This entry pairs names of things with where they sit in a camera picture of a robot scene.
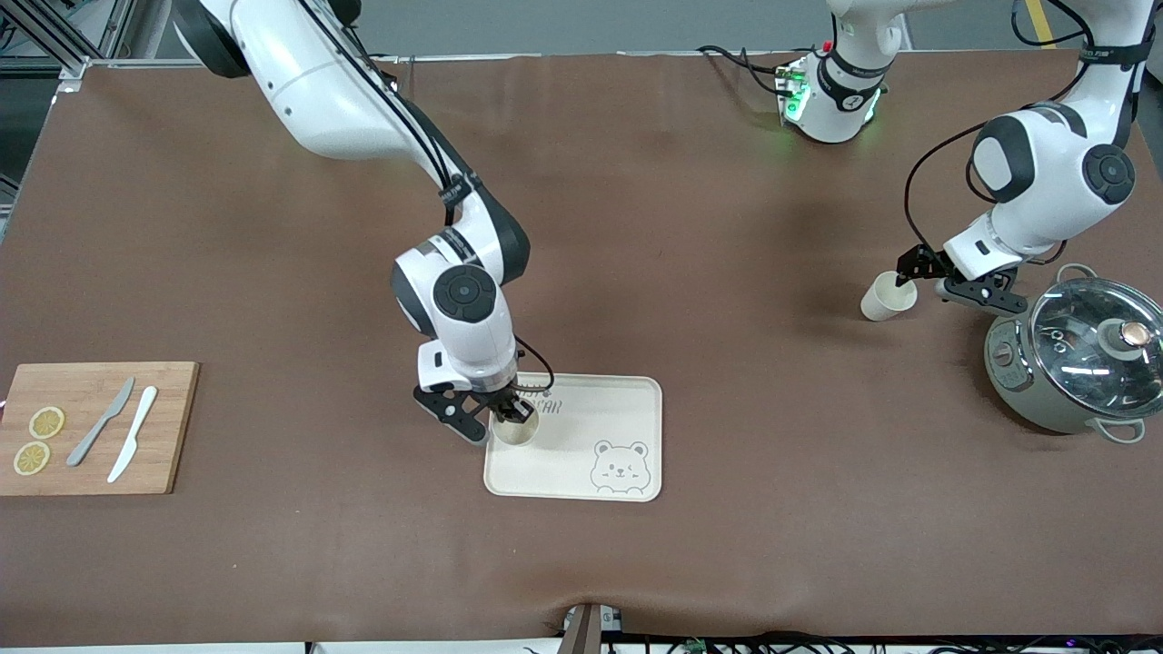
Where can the metal table edge clamp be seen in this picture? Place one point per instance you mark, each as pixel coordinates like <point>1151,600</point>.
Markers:
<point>589,627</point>

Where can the glass pot lid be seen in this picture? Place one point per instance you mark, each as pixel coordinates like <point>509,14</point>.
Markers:
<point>1081,354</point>

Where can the wooden cutting board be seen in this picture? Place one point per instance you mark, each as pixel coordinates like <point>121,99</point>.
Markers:
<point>168,427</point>

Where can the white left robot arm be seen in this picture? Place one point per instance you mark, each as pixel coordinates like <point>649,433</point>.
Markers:
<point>1045,173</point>

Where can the aluminium frame strut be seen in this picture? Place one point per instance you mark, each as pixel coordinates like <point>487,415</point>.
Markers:
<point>64,41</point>

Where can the cream tray with bear print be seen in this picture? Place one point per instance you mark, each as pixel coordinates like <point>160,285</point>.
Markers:
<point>627,477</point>

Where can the white plastic knife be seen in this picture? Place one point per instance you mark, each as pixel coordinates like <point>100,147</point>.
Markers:
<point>134,436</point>

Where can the lemon slice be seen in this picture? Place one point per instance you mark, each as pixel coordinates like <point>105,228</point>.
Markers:
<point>32,458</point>
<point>46,422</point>

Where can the white IKEA cup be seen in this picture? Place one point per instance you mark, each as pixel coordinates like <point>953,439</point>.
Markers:
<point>883,302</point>
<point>516,434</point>

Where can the grey pot with glass lid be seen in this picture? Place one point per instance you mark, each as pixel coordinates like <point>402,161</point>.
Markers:
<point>1013,381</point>

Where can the grey plastic knife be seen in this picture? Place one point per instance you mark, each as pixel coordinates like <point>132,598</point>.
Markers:
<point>100,424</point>

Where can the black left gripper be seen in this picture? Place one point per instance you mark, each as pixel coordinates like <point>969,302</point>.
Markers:
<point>926,262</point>

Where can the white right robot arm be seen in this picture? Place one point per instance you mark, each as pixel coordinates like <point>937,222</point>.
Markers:
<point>463,318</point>

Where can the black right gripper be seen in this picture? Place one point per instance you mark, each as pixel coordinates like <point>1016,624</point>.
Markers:
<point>501,397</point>

